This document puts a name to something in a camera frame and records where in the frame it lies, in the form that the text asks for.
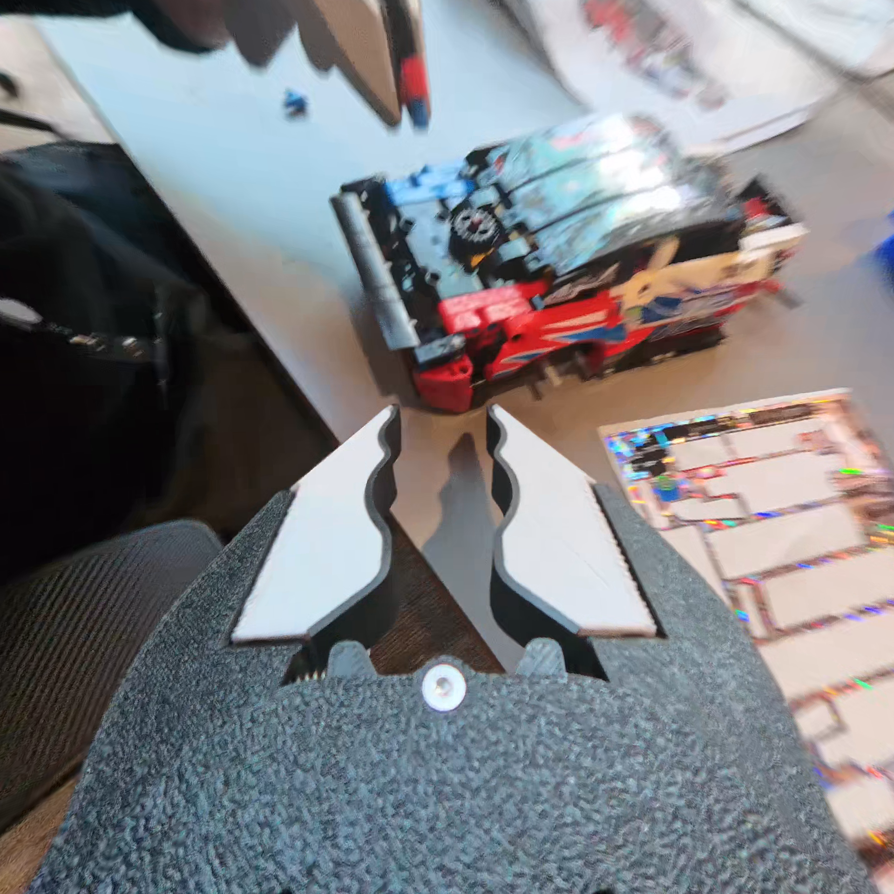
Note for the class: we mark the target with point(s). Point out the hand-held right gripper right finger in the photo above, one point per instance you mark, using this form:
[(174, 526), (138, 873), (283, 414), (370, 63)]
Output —
[(566, 559)]

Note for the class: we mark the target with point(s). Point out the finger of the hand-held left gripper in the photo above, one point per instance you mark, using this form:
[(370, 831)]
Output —
[(401, 28), (356, 42)]

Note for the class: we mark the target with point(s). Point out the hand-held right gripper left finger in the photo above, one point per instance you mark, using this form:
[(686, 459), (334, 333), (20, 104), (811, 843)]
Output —
[(314, 559)]

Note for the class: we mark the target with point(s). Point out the red pointed toy piece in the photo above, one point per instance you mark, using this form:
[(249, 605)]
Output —
[(414, 75)]

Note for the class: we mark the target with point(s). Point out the blue curved toy brick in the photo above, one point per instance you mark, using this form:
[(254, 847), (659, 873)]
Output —
[(295, 103)]

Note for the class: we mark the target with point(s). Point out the small blue toy bar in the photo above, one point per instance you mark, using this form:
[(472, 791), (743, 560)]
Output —
[(419, 115)]

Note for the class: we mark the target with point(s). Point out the holographic sticker sheet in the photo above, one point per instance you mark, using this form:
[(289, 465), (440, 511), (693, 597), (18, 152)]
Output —
[(782, 559)]

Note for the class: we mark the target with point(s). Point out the red white blue toy car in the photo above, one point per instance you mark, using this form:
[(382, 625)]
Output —
[(559, 265)]

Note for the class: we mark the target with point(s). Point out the instruction booklet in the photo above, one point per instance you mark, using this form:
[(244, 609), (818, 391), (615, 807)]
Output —
[(698, 56)]

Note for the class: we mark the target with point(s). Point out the black badge reel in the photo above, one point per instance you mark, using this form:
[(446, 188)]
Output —
[(17, 314)]

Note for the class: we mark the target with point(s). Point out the blue plastic bin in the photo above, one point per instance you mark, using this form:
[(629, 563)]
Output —
[(887, 255)]

